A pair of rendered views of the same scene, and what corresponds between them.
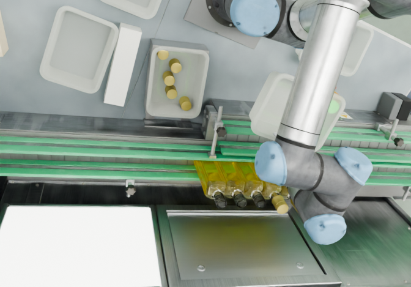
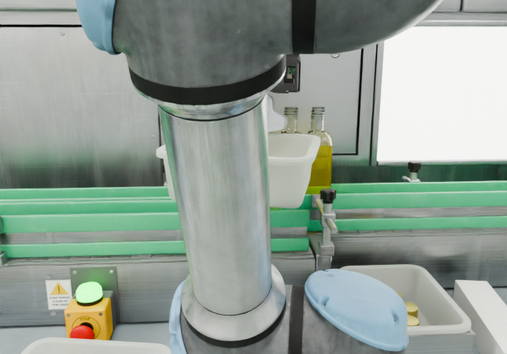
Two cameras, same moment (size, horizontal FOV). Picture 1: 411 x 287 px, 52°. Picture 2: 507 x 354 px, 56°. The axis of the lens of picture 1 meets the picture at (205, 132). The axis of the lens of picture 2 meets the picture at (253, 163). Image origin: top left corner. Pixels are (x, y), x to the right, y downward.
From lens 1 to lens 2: 0.99 m
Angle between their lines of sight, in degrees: 53
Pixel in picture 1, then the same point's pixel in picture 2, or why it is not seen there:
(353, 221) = (77, 154)
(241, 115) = (275, 259)
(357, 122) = (41, 267)
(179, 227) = (345, 123)
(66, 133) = not seen: outside the picture
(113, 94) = (480, 288)
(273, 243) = not seen: hidden behind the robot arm
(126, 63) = (493, 318)
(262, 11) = (352, 292)
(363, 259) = (102, 76)
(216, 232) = (301, 114)
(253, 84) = not seen: hidden behind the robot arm
